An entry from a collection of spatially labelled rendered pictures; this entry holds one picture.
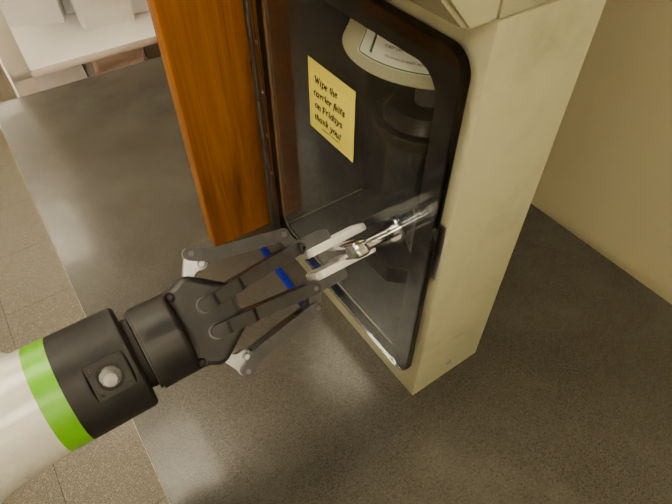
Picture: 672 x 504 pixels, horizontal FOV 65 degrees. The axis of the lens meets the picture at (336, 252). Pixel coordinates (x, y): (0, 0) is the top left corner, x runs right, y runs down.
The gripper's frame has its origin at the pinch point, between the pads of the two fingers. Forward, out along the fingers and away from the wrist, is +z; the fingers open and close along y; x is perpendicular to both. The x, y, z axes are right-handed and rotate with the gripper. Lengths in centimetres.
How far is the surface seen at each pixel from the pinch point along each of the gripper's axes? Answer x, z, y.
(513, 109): -19.1, 9.2, 5.9
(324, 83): -4.2, 4.1, 15.0
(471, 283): -4.1, 10.6, -8.8
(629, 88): -0.6, 48.3, 1.7
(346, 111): -5.9, 4.1, 11.7
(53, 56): 95, -8, 62
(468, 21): -24.8, 2.7, 11.5
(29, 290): 178, -46, 16
